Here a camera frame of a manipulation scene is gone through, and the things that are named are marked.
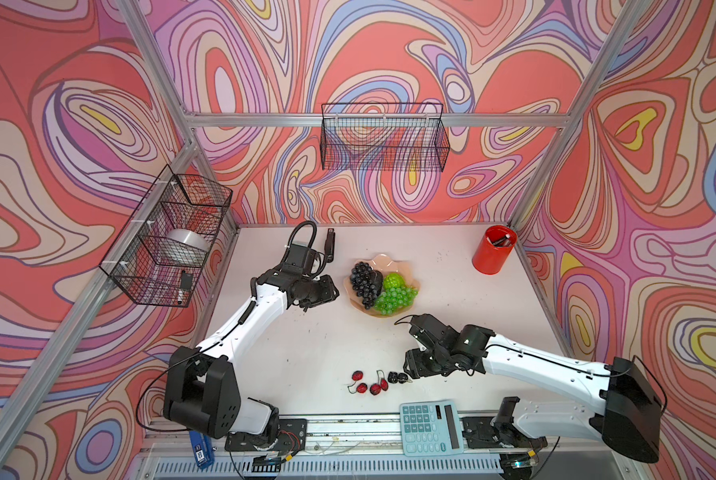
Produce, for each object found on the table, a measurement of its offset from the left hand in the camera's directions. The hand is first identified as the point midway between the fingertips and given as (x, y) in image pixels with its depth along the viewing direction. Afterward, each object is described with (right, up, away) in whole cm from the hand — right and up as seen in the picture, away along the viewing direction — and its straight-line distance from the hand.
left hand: (338, 291), depth 84 cm
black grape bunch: (+7, +1, +12) cm, 14 cm away
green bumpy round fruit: (+17, +2, +11) cm, 20 cm away
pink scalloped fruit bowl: (+17, +7, +20) cm, 27 cm away
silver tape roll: (-37, +15, -10) cm, 41 cm away
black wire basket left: (-41, +11, -12) cm, 45 cm away
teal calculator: (+24, -33, -11) cm, 42 cm away
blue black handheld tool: (-31, -35, -15) cm, 49 cm away
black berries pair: (+16, -24, -2) cm, 29 cm away
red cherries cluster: (+10, -26, -4) cm, 28 cm away
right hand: (+21, -21, -6) cm, 31 cm away
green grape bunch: (+17, -3, +7) cm, 18 cm away
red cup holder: (+50, +12, +12) cm, 53 cm away
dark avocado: (+12, +2, +12) cm, 17 cm away
